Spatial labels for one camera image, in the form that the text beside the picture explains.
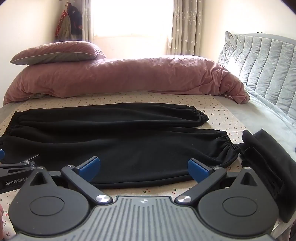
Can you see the person's left hand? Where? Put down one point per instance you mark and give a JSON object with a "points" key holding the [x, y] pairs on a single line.
{"points": [[1, 209]]}

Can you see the folded black garment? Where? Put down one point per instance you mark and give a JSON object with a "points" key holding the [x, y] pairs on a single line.
{"points": [[266, 162]]}

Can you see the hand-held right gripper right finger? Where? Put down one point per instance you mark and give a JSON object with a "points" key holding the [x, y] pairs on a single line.
{"points": [[196, 169]]}

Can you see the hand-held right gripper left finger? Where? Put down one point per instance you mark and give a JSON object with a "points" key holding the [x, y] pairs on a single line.
{"points": [[90, 168]]}

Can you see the pink pillow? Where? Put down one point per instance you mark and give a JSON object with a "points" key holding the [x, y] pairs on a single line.
{"points": [[57, 53]]}

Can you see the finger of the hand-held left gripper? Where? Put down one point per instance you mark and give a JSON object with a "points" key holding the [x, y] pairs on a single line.
{"points": [[1, 154]]}

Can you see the bright window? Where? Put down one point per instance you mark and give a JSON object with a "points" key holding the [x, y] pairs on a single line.
{"points": [[131, 16]]}

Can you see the grey quilted headboard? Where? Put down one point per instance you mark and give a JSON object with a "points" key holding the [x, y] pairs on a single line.
{"points": [[261, 60]]}

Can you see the red floral hanging garment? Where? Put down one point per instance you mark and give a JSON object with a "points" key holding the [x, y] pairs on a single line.
{"points": [[60, 23]]}

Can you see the black pants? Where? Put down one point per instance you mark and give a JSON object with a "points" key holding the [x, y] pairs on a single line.
{"points": [[115, 139]]}

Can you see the star print curtain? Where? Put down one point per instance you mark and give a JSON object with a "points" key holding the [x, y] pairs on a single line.
{"points": [[185, 25], [87, 18]]}

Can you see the cherry print bed cloth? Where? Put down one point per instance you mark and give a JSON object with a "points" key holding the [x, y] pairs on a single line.
{"points": [[219, 115]]}

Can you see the pink duvet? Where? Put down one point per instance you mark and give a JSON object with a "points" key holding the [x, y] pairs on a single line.
{"points": [[127, 76]]}

